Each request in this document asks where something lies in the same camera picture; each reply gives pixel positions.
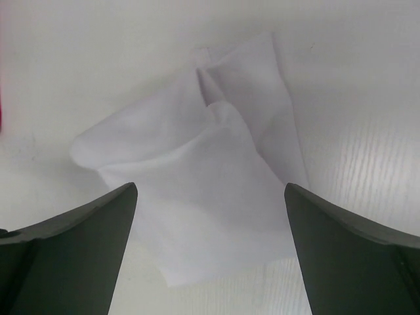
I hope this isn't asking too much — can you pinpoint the white t shirt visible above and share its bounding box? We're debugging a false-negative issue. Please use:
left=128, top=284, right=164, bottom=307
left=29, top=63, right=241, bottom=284
left=70, top=33, right=308, bottom=286

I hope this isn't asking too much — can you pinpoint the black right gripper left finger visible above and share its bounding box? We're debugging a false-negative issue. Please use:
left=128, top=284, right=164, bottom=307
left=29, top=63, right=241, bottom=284
left=1, top=183, right=138, bottom=314

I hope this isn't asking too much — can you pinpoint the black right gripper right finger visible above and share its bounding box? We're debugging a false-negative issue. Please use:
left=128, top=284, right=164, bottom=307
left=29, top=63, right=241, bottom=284
left=284, top=183, right=419, bottom=314

